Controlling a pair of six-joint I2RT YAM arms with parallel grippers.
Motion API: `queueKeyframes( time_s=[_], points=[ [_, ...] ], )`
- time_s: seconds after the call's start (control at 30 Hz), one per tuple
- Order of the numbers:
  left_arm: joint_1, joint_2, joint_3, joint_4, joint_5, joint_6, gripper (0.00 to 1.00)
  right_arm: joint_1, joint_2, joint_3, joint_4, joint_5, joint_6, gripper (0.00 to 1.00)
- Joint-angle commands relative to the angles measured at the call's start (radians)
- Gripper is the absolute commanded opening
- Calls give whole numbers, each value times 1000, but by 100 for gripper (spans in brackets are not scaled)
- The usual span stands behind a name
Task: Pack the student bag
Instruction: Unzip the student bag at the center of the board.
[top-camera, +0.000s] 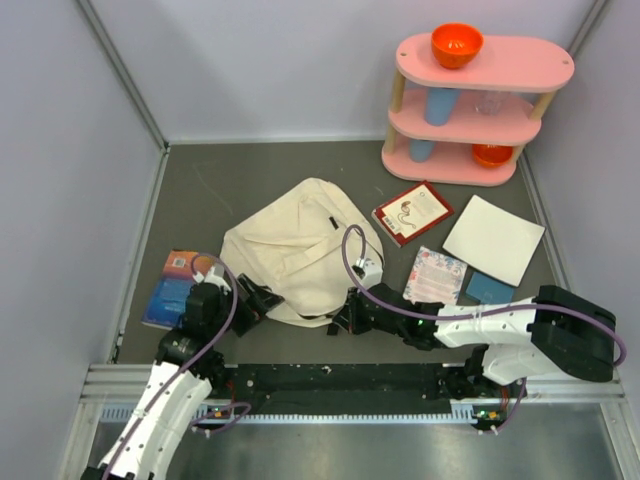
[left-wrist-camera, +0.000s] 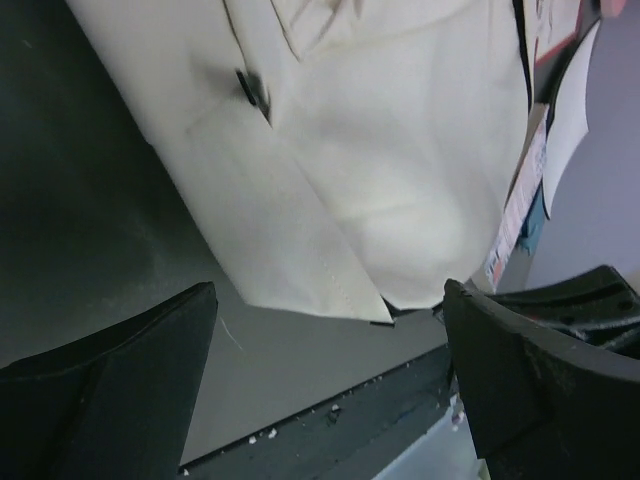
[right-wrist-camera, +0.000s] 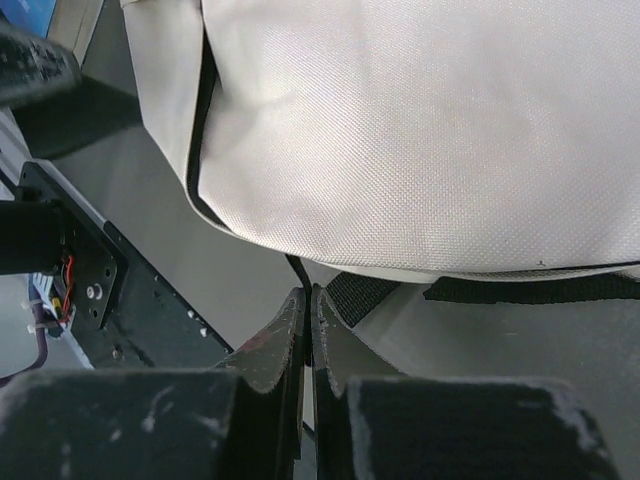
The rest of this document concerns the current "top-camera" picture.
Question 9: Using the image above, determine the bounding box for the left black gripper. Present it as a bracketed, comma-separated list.
[208, 273, 284, 336]

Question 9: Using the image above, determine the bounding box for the cream canvas student backpack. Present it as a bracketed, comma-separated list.
[220, 178, 384, 328]

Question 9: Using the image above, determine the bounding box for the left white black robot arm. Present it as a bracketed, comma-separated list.
[81, 273, 284, 479]

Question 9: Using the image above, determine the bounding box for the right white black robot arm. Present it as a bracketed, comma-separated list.
[332, 283, 626, 396]

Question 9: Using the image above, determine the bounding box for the blue orange paperback book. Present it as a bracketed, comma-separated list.
[141, 250, 198, 330]

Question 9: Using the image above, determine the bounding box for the floral pink white book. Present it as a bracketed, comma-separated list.
[403, 246, 468, 305]

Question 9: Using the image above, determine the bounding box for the red cover book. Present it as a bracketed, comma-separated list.
[372, 181, 454, 247]

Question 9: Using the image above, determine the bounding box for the small blue notebook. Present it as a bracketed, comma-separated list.
[465, 272, 515, 304]

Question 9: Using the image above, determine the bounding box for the white square notebook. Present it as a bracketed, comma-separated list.
[442, 195, 545, 287]

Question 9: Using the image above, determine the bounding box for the blue cup on bottom shelf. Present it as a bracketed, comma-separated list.
[409, 139, 435, 163]

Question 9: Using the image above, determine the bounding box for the blue cup on shelf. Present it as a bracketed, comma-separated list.
[409, 139, 435, 163]
[424, 87, 460, 126]

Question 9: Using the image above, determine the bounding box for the orange bowl on bottom shelf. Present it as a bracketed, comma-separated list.
[472, 144, 514, 168]

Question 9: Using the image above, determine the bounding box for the orange bowl on shelf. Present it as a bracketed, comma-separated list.
[431, 23, 484, 70]
[472, 144, 514, 168]

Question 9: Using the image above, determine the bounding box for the pink three-tier shelf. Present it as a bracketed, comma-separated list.
[382, 33, 575, 187]

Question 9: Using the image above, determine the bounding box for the blue cup on middle shelf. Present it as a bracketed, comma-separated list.
[424, 87, 460, 126]

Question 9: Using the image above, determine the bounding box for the clear glass on middle shelf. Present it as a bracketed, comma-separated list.
[475, 91, 509, 116]

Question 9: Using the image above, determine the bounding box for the orange bowl on top shelf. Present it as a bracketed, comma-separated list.
[431, 23, 484, 70]

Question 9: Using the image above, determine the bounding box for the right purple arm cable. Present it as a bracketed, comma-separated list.
[341, 224, 628, 436]

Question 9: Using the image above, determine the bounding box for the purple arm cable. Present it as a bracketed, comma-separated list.
[99, 252, 252, 480]
[341, 224, 628, 436]

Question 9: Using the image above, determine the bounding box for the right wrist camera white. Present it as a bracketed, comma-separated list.
[352, 258, 383, 290]

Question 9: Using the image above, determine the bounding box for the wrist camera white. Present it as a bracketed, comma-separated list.
[352, 258, 383, 290]
[193, 265, 231, 291]

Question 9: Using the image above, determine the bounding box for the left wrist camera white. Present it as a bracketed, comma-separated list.
[193, 265, 231, 291]

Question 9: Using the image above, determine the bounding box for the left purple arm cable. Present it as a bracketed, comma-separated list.
[99, 252, 252, 480]

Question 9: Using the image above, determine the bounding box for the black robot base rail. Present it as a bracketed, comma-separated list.
[226, 364, 478, 415]

